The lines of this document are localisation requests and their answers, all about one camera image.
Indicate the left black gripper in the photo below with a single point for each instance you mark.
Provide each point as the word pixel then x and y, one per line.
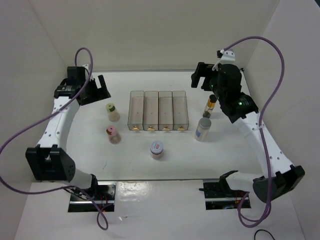
pixel 100 94

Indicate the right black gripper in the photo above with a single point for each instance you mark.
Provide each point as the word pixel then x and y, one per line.
pixel 204 69

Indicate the yellow cap spice bottle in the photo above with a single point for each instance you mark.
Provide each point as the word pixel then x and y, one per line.
pixel 112 112

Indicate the pink cap spice bottle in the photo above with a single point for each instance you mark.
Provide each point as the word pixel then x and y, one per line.
pixel 113 135

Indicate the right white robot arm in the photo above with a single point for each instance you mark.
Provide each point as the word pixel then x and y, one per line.
pixel 279 174

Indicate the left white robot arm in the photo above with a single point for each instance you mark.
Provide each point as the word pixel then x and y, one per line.
pixel 48 160

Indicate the gold black cap bottle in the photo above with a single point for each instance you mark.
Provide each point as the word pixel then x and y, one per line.
pixel 209 106

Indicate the clear organizer bin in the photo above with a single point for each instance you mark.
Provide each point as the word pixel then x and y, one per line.
pixel 165 111
pixel 151 111
pixel 136 110
pixel 180 111

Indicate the silver lid blue label jar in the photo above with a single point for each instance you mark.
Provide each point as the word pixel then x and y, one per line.
pixel 202 129

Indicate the red label spice jar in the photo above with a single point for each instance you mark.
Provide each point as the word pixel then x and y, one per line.
pixel 157 150

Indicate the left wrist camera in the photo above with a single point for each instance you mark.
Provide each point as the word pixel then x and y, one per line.
pixel 87 71

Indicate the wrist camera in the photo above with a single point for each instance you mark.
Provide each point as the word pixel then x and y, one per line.
pixel 224 56
pixel 87 71

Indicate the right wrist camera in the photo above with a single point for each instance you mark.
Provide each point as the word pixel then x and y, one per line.
pixel 224 56

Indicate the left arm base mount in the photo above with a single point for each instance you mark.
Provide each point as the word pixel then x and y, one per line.
pixel 104 198

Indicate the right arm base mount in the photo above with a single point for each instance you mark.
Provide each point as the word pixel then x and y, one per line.
pixel 216 198

